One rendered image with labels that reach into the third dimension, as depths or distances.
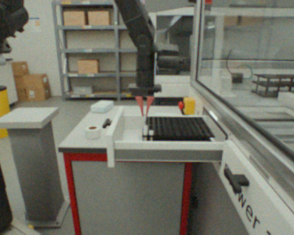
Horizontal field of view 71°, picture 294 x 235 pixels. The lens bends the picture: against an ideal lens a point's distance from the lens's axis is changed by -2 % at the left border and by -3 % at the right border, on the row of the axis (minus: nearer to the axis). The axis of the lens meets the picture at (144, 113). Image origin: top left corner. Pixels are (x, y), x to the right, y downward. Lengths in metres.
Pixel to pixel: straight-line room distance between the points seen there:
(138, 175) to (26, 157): 0.77
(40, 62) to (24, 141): 4.08
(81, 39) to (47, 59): 0.90
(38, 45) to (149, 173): 4.74
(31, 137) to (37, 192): 0.40
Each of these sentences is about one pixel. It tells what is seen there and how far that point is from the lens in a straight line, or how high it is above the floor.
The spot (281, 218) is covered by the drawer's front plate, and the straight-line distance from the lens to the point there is 0.40.
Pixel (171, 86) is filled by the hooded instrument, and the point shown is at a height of 0.88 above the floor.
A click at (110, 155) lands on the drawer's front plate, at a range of 0.62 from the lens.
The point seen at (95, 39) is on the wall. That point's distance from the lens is 5.01.
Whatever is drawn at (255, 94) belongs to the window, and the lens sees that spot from 0.51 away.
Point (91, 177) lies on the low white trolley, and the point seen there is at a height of 0.60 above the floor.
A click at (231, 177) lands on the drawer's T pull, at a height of 0.91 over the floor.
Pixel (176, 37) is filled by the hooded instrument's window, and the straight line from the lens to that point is 1.50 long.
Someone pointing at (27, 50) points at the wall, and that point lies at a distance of 5.50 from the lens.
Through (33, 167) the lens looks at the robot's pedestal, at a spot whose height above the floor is 0.44.
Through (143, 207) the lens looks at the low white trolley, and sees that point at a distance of 1.07.
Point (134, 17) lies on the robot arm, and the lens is 0.57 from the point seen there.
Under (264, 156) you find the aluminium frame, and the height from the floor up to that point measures 0.97.
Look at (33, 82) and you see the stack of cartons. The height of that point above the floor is 0.40.
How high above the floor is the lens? 1.16
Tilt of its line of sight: 18 degrees down
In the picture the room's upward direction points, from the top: straight up
